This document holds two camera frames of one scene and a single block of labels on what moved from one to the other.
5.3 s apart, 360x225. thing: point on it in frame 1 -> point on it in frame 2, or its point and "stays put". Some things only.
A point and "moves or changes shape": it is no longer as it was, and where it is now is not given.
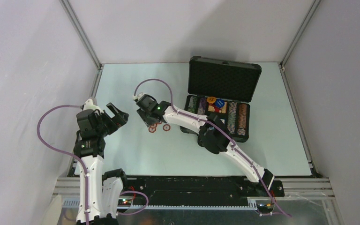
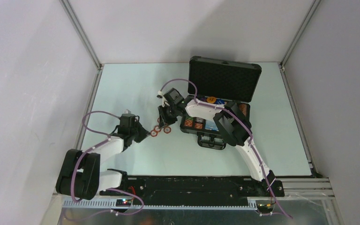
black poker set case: (223, 87) stays put
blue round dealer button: (219, 103) stays put
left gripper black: (122, 118) -> (144, 132)
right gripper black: (142, 116) -> (163, 119)
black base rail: (152, 191) stays put
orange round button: (211, 100) stays put
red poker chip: (152, 130) moves or changes shape
